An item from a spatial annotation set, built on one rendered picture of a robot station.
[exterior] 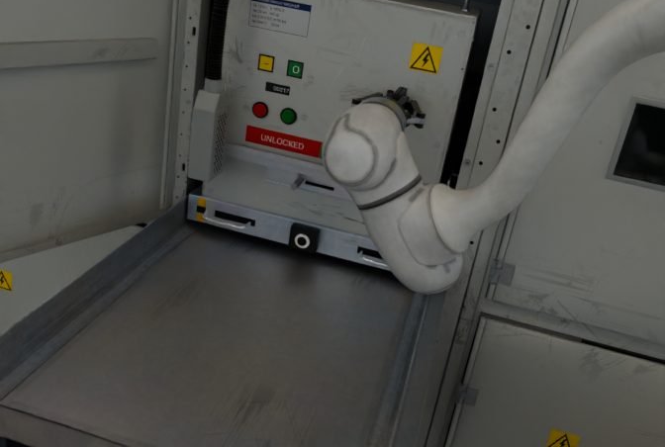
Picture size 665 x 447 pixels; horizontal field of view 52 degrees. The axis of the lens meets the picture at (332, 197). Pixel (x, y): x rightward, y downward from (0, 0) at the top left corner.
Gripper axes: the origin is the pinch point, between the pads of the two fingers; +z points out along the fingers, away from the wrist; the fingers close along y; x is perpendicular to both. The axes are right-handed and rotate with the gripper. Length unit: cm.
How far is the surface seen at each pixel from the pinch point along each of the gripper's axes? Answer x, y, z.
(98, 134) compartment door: -18, -57, -8
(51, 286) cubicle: -66, -77, 6
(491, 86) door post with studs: 4.1, 15.9, 7.8
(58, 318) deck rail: -36, -42, -42
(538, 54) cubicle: 11.6, 22.8, 7.4
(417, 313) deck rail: -38.0, 12.4, -9.1
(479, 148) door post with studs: -8.2, 16.5, 7.4
